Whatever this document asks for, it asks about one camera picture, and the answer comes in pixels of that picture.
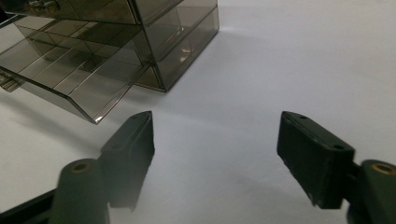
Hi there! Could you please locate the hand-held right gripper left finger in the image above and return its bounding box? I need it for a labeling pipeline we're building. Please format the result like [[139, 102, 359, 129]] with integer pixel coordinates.
[[99, 110, 155, 211]]

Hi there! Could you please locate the smoky clear plastic drawer cabinet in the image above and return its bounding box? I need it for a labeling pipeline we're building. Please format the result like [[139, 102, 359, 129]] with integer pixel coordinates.
[[0, 0, 220, 93]]

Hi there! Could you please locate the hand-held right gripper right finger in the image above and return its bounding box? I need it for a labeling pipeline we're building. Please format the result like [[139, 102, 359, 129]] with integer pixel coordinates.
[[276, 111, 356, 210]]

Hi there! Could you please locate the smoky clear divided drawer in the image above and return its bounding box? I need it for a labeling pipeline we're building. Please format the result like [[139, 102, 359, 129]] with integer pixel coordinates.
[[0, 17, 153, 125]]

